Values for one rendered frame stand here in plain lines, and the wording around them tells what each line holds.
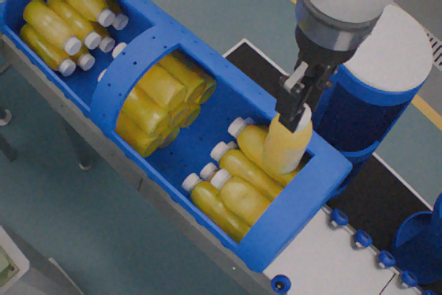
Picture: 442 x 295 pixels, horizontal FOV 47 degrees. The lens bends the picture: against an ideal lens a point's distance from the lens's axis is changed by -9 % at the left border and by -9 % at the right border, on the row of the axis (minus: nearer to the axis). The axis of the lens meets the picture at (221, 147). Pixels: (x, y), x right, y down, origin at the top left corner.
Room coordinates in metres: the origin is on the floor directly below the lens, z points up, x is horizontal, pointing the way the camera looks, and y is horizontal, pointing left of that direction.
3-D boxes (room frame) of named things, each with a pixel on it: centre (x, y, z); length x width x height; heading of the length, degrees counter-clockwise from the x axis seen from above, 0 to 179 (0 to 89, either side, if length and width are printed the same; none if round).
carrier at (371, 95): (0.80, -0.38, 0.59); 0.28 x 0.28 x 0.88
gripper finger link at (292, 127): (0.35, -0.09, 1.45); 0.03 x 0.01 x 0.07; 54
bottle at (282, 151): (0.37, -0.10, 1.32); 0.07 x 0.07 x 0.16
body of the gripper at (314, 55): (0.37, -0.10, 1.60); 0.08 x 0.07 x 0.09; 144
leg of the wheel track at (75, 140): (0.75, 0.55, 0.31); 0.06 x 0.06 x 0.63; 54
